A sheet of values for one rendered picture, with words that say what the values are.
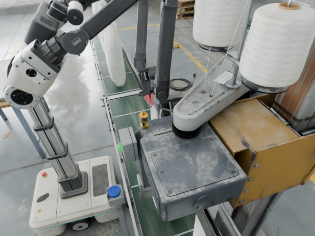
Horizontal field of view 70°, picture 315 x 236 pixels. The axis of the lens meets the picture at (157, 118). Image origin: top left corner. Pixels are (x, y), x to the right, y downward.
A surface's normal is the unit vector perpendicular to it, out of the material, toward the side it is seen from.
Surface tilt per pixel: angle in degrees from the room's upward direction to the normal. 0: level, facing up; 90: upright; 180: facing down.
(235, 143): 0
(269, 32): 86
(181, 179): 0
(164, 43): 78
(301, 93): 90
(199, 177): 0
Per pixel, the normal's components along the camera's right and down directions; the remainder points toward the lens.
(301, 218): -0.04, -0.76
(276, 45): -0.47, 0.54
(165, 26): 0.07, 0.48
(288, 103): -0.95, 0.22
